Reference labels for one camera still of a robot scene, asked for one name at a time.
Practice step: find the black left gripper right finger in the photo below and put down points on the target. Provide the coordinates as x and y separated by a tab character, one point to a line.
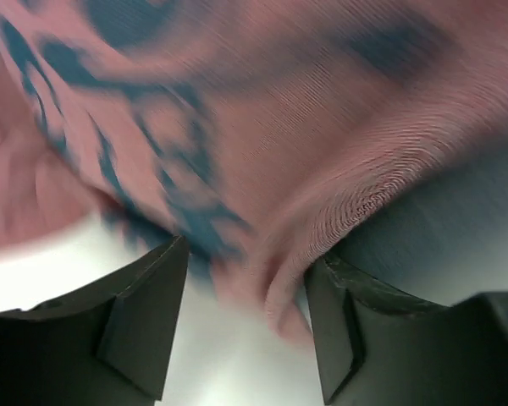
376	345

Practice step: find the red patterned pillowcase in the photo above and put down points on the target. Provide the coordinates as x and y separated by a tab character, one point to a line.
262	131

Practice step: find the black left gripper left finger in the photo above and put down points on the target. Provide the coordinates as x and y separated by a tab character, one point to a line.
107	343

